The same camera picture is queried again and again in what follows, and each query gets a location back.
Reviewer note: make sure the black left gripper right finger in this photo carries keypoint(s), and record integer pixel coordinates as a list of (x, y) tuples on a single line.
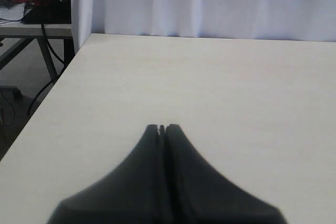
[(201, 194)]

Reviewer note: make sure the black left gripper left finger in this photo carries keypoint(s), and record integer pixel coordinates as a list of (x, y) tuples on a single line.
[(128, 194)]

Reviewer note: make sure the grey side table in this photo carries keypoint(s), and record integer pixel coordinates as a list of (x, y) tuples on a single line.
[(26, 33)]

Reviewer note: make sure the white curtain backdrop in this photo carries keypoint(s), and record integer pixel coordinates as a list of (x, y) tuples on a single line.
[(312, 20)]

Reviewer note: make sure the white papers pile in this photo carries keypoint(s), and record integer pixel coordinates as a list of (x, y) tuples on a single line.
[(14, 13)]

